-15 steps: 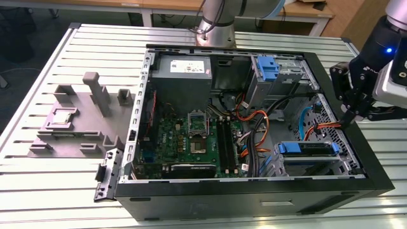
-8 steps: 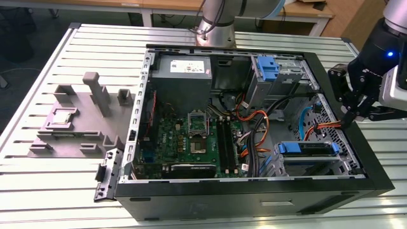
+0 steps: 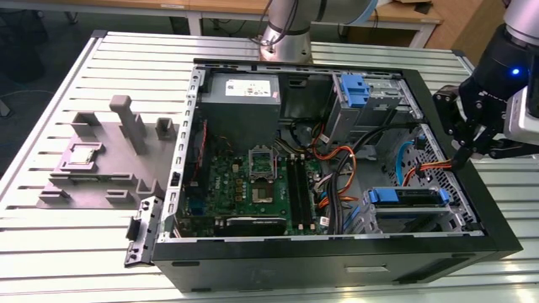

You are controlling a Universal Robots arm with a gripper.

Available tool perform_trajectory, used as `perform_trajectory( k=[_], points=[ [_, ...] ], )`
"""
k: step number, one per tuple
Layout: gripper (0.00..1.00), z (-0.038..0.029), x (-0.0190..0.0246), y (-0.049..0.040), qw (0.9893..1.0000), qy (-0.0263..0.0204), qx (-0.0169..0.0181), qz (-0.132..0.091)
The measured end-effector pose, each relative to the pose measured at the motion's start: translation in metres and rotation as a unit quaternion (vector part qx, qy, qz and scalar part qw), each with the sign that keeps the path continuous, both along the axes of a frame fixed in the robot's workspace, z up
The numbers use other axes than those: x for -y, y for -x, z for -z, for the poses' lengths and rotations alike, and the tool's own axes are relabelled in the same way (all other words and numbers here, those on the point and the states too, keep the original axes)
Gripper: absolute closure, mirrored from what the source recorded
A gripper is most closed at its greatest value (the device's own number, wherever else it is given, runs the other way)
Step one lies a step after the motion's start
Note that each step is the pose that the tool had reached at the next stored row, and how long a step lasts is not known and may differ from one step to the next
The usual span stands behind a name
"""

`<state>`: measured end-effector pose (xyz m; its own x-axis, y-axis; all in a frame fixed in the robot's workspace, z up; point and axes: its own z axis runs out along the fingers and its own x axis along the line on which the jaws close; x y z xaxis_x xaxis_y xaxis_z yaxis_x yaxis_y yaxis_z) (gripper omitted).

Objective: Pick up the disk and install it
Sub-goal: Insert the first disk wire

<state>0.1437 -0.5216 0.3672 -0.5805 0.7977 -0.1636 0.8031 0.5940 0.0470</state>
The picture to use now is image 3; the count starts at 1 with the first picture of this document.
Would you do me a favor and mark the hard disk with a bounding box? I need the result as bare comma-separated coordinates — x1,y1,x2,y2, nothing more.
369,187,450,209

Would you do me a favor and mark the wooden desk with white frame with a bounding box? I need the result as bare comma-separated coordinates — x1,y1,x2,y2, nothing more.
54,0,446,48

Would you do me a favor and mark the metal socket cover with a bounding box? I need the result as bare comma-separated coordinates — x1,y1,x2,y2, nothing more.
249,145,279,181

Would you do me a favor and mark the black graphics card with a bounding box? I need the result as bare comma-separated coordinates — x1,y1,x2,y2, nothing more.
213,215,286,237

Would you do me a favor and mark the thin red wire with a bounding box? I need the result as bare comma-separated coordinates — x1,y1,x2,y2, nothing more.
191,119,210,187

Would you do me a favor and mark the orange power wire with connector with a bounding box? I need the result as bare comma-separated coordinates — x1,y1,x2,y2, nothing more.
402,159,458,187

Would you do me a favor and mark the silver CPU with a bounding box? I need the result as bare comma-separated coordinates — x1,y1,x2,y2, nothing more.
70,148,97,165

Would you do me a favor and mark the grey power supply unit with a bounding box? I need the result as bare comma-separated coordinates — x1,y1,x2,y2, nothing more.
198,73,282,152

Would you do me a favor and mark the orange wire bundle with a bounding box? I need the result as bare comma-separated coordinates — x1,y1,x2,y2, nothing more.
311,145,359,203

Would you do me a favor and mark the grey parts rack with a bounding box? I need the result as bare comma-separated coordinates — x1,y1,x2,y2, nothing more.
38,94,182,211

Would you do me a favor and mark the blue plastic drive latch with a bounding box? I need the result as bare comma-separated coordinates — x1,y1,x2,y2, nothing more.
341,74,371,108

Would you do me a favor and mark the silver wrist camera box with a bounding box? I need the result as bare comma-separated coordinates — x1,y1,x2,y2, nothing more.
505,88,539,140

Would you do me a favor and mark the blue data wire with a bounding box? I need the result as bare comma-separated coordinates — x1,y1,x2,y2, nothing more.
394,135,425,187

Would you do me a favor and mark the black RAM slot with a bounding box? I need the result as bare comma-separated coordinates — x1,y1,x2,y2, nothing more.
298,153,318,231
287,153,306,231

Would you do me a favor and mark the black office chair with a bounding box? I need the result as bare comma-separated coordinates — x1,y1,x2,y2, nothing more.
0,9,47,83

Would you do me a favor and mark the grey hinged slot bracket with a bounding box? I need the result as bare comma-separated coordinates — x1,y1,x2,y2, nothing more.
125,195,166,269

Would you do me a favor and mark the green motherboard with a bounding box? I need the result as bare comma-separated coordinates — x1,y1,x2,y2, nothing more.
181,148,334,237

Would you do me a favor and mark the CPU socket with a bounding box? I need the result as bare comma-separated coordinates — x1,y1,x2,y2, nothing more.
250,179,279,205

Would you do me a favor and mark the grey metal disk bay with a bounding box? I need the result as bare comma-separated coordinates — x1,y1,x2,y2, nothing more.
362,186,469,234

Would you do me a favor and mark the grey metal drive cage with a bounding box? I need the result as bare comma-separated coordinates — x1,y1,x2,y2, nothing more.
326,72,422,149

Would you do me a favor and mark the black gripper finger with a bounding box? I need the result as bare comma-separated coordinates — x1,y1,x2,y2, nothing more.
470,126,539,160
433,85,477,169

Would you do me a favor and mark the black cable bundle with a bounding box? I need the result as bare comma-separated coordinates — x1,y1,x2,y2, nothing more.
326,121,422,236

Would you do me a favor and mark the black PC case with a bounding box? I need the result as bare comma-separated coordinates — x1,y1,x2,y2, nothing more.
151,57,524,293

